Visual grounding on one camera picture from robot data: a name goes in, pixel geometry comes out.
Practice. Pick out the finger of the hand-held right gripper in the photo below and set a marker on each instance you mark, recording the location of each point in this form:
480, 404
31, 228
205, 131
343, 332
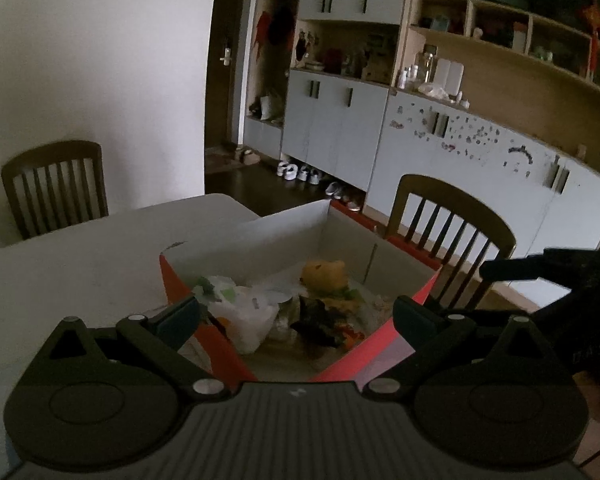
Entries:
520, 269
490, 314

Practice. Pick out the dark brown door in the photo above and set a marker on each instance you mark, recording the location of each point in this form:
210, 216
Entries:
227, 60

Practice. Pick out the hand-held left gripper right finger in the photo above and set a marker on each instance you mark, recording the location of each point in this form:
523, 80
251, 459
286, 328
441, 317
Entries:
411, 317

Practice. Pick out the white bag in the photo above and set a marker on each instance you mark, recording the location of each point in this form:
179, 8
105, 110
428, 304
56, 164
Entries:
270, 107

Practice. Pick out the dark pouch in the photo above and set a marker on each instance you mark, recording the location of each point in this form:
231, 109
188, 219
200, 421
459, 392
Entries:
317, 325

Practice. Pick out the light flat shoe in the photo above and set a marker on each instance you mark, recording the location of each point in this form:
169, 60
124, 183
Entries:
352, 203
333, 189

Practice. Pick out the beige slippers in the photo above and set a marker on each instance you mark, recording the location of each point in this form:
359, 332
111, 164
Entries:
247, 155

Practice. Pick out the white sneaker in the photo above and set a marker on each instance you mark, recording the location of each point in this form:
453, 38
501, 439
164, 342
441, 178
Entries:
287, 170
310, 175

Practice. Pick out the red shoe box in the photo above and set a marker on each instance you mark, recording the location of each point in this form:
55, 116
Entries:
220, 350

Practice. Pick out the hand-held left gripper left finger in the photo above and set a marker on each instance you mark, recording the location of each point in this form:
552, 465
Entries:
181, 316

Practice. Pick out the dark wooden chair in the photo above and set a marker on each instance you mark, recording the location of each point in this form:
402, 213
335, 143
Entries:
450, 230
55, 185

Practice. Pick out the red knot ornament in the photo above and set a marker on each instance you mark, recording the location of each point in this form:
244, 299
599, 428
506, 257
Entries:
595, 22

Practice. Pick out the white wooden wall cabinet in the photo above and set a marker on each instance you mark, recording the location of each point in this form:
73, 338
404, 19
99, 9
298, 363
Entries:
430, 135

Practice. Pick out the brown spotted plush toy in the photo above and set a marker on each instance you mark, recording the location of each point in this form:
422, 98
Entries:
325, 277

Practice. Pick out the red hanging decoration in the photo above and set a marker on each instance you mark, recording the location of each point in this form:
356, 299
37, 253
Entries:
275, 27

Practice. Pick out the white plastic container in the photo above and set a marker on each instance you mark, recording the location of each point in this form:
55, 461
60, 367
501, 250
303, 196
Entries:
450, 76

